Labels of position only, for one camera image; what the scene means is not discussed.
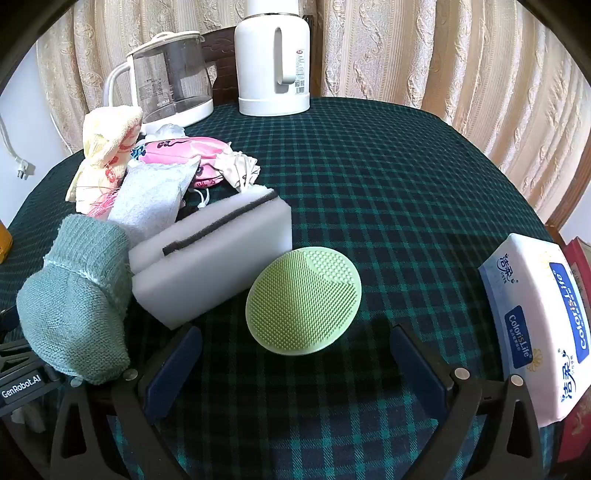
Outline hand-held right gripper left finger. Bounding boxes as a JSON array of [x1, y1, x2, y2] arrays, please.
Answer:
[[48, 323, 204, 480]]

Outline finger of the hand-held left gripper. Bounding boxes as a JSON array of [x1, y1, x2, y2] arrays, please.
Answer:
[[0, 340, 58, 380]]

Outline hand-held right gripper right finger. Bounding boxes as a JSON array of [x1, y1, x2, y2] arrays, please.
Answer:
[[390, 323, 543, 480]]

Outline green knitted sock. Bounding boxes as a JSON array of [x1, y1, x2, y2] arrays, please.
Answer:
[[16, 215, 134, 386]]

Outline plain white foam sponge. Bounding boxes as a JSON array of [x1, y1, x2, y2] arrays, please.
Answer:
[[131, 217, 294, 332]]

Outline white and blue tissue pack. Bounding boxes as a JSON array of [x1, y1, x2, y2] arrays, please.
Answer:
[[478, 233, 591, 423]]

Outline green silicone scrubber pad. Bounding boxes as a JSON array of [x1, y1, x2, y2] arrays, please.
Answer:
[[245, 247, 362, 356]]

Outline white sponge with dark stripe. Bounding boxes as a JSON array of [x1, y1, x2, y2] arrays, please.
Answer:
[[128, 186, 293, 278]]

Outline light grey towel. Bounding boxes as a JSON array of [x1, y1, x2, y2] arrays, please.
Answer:
[[107, 157, 201, 245]]

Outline red tin box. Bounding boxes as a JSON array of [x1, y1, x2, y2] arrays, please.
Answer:
[[556, 235, 591, 464]]

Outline white drawstring cloth bag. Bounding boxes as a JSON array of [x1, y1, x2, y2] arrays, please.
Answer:
[[217, 150, 260, 192]]

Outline pink printed pouch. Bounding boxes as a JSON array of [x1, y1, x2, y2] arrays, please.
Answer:
[[131, 136, 232, 185]]

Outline yellow floral towel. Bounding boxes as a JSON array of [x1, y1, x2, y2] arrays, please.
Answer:
[[65, 105, 144, 215]]

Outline yellow object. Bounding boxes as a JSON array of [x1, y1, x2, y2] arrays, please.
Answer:
[[0, 224, 14, 265]]

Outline glass kettle with white base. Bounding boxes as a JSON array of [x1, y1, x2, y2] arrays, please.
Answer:
[[102, 31, 215, 127]]

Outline beige patterned curtain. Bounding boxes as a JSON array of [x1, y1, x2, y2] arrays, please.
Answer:
[[37, 0, 591, 222]]

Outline dark wooden chair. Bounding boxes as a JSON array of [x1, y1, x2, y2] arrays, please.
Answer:
[[201, 14, 315, 104]]

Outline white thermos jug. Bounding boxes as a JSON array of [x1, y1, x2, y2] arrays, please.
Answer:
[[234, 0, 311, 117]]

